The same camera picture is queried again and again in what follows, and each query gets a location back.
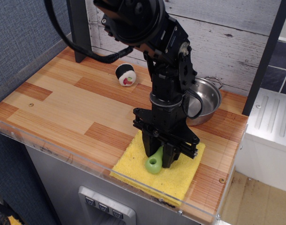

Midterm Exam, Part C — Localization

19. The yellow object bottom left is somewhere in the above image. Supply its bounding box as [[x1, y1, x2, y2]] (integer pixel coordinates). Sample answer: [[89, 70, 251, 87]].
[[8, 216, 22, 225]]

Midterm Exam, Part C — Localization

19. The plush sushi roll toy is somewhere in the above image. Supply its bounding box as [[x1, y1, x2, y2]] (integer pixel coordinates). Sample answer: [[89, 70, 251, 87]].
[[115, 63, 137, 87]]

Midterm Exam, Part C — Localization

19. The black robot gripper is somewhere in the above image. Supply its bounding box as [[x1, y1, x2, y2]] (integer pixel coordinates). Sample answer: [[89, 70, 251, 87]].
[[133, 98, 200, 168]]

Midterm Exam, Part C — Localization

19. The green grey toy spatula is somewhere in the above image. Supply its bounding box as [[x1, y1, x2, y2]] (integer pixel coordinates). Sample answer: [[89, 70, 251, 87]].
[[145, 146, 163, 174]]

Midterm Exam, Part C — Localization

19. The black left vertical post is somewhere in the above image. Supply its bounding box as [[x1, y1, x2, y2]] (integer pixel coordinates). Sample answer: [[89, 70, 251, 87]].
[[66, 0, 91, 51]]

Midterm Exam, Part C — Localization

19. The black right vertical post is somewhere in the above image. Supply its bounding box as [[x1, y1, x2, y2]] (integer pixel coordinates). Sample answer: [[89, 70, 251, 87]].
[[242, 0, 286, 116]]

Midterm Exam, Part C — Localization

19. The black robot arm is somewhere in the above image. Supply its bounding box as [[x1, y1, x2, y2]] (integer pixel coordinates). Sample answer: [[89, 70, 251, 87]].
[[94, 0, 199, 168]]

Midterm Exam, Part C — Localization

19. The yellow folded cloth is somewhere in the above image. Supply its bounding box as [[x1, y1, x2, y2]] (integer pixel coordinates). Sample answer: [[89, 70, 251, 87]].
[[110, 131, 205, 206]]

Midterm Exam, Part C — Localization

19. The black vertical post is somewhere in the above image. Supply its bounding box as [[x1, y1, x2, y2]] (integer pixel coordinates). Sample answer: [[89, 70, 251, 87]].
[[66, 0, 91, 51], [242, 0, 286, 116]]

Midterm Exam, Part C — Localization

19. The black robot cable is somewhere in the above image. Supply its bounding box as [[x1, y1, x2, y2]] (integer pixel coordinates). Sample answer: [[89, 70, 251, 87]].
[[44, 0, 134, 64]]

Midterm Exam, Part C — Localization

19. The white toy sink unit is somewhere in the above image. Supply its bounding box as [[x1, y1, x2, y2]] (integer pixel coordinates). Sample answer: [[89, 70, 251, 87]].
[[235, 89, 286, 191]]

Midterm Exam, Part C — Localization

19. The stainless steel pot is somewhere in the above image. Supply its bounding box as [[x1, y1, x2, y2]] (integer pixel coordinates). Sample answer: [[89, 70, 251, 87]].
[[186, 76, 223, 126]]

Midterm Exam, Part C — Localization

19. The clear acrylic front guard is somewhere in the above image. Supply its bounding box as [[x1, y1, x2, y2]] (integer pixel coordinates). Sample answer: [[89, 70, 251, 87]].
[[0, 121, 222, 225]]

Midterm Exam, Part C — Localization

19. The grey button control panel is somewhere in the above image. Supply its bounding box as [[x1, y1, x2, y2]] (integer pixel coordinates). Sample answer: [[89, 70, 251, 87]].
[[78, 186, 137, 225]]

